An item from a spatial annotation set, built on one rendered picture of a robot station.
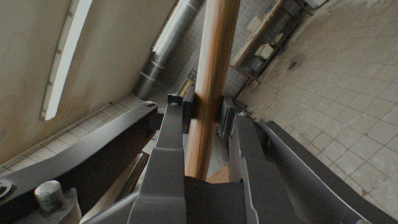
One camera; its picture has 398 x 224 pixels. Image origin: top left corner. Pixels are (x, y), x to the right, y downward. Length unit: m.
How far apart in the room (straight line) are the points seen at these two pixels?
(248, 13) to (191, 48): 1.97
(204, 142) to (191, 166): 0.04
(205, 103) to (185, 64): 5.01
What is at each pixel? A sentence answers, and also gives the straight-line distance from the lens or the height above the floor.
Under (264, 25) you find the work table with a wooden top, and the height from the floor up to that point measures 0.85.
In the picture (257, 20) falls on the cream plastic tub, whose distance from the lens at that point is 4.86.
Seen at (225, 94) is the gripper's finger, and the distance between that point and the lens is 0.17.
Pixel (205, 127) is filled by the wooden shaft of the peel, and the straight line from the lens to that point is 0.16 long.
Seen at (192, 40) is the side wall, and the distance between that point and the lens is 5.14.
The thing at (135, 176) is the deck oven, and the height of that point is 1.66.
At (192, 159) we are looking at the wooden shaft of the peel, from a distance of 0.19.
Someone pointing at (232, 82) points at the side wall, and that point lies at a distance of 5.27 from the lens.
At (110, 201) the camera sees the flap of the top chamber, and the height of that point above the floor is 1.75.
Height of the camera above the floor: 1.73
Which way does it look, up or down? 10 degrees down
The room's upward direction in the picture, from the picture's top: 58 degrees counter-clockwise
